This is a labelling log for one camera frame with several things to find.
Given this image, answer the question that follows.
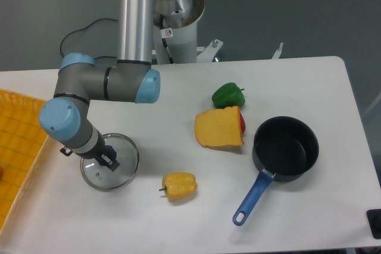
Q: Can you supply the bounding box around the black floor cable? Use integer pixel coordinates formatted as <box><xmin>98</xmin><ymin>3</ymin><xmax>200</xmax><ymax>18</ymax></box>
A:
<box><xmin>60</xmin><ymin>17</ymin><xmax>120</xmax><ymax>58</ymax></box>

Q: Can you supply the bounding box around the yellow toy bell pepper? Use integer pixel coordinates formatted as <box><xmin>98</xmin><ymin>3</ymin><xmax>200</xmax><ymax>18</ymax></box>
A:
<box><xmin>158</xmin><ymin>172</ymin><xmax>198</xmax><ymax>201</ymax></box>

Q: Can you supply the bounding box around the black device at table edge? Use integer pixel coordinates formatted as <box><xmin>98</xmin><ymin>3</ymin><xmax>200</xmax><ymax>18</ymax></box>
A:
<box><xmin>366</xmin><ymin>209</ymin><xmax>381</xmax><ymax>239</ymax></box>

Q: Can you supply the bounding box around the yellow plastic basket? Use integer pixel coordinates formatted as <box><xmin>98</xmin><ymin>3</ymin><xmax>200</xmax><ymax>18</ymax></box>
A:
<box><xmin>1</xmin><ymin>89</ymin><xmax>51</xmax><ymax>233</ymax></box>

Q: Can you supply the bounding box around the red toy pepper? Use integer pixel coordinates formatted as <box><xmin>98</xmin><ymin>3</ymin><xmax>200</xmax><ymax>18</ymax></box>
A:
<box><xmin>239</xmin><ymin>112</ymin><xmax>246</xmax><ymax>134</ymax></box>

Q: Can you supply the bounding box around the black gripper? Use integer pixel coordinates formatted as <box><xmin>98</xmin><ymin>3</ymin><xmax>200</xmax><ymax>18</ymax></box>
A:
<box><xmin>60</xmin><ymin>142</ymin><xmax>120</xmax><ymax>172</ymax></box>

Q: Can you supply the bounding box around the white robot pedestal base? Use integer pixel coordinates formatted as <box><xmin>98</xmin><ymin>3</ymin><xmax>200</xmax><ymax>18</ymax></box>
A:
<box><xmin>117</xmin><ymin>0</ymin><xmax>223</xmax><ymax>66</ymax></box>

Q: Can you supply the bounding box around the green toy bell pepper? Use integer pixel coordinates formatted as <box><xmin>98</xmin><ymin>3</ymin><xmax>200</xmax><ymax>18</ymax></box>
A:
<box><xmin>212</xmin><ymin>82</ymin><xmax>245</xmax><ymax>108</ymax></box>

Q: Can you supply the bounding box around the yellow toy bread slice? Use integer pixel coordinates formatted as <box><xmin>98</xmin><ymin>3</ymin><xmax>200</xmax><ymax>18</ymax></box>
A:
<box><xmin>194</xmin><ymin>106</ymin><xmax>244</xmax><ymax>148</ymax></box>

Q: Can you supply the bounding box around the black saucepan with blue handle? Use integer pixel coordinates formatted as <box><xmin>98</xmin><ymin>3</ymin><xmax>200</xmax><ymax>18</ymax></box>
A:
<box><xmin>232</xmin><ymin>116</ymin><xmax>320</xmax><ymax>226</ymax></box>

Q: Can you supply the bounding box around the glass lid with blue knob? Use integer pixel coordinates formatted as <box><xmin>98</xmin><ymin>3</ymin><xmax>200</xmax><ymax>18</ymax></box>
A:
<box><xmin>80</xmin><ymin>133</ymin><xmax>139</xmax><ymax>192</ymax></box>

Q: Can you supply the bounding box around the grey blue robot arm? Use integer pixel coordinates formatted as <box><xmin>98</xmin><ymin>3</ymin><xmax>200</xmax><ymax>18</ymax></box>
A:
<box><xmin>39</xmin><ymin>0</ymin><xmax>160</xmax><ymax>170</ymax></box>

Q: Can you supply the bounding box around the white table bracket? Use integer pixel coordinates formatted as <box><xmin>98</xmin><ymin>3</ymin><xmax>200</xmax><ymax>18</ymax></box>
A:
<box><xmin>272</xmin><ymin>42</ymin><xmax>284</xmax><ymax>59</ymax></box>

